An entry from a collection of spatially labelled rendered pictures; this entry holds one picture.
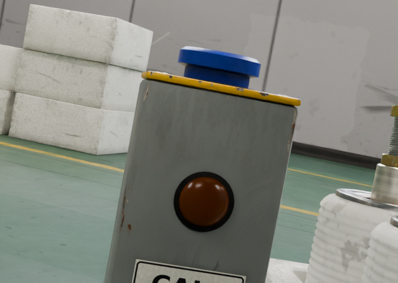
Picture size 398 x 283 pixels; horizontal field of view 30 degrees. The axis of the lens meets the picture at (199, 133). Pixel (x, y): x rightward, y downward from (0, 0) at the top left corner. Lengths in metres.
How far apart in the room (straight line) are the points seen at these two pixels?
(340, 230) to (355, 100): 5.07
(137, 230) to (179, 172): 0.03
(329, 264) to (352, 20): 5.15
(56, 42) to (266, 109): 2.70
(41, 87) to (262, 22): 3.04
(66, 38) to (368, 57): 3.10
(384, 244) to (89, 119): 2.52
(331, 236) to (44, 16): 2.57
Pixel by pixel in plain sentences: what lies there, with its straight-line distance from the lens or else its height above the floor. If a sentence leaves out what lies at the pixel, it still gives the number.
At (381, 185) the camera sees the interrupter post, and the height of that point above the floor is 0.27.
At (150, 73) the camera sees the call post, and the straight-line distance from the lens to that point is 0.32.
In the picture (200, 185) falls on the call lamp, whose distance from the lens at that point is 0.33.
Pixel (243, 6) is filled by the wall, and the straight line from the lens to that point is 5.85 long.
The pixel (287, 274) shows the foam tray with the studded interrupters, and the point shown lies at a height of 0.18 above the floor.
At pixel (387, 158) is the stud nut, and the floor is 0.29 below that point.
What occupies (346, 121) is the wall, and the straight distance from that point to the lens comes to 5.62.
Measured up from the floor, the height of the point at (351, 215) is 0.24.
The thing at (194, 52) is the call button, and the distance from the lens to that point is 0.35.
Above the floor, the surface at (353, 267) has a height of 0.21.
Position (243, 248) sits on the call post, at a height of 0.24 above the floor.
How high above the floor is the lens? 0.31
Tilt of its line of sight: 3 degrees down
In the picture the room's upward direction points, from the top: 11 degrees clockwise
